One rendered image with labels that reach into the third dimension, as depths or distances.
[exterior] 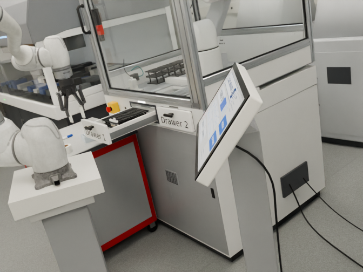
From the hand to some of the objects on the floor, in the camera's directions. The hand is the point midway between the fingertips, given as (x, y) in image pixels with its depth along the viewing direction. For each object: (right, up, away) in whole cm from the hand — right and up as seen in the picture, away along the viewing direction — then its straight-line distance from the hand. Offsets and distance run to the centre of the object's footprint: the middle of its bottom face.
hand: (76, 114), depth 211 cm
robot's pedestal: (+14, -107, -2) cm, 108 cm away
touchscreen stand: (+91, -102, -34) cm, 141 cm away
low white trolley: (+1, -82, +73) cm, 110 cm away
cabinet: (+88, -61, +80) cm, 134 cm away
